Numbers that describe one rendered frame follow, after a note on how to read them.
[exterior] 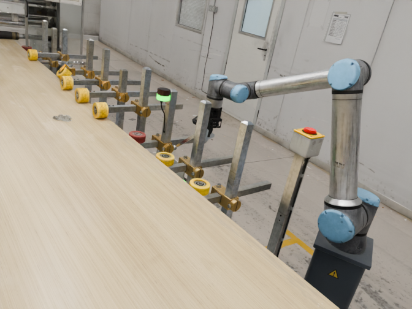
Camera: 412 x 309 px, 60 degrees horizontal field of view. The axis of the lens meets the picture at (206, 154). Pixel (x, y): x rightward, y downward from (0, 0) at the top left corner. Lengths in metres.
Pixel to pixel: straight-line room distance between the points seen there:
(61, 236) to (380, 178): 3.39
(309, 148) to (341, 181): 0.45
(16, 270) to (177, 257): 0.38
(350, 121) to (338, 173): 0.21
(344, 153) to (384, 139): 2.43
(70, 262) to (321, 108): 3.70
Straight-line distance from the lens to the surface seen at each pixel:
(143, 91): 1.90
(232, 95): 1.79
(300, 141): 1.14
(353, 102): 1.50
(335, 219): 1.57
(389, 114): 3.91
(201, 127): 1.51
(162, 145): 1.76
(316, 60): 4.41
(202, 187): 1.33
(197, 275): 0.96
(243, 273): 1.00
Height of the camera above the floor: 1.54
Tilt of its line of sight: 23 degrees down
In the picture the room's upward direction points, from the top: 11 degrees clockwise
